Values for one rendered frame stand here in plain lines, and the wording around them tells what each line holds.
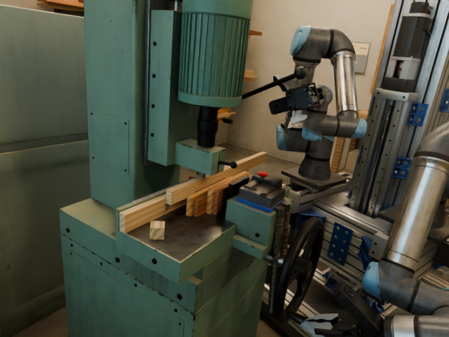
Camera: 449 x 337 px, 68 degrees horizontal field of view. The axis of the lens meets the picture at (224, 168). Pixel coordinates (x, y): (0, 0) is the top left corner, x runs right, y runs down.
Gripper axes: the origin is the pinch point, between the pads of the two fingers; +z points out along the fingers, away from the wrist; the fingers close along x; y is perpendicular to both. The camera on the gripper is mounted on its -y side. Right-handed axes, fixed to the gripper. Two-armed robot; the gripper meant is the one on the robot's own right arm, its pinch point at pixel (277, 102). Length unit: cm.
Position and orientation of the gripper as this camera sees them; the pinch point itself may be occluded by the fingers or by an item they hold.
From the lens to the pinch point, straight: 97.9
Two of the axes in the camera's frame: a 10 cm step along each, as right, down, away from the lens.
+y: 7.9, -1.7, -5.9
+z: -5.5, 2.2, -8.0
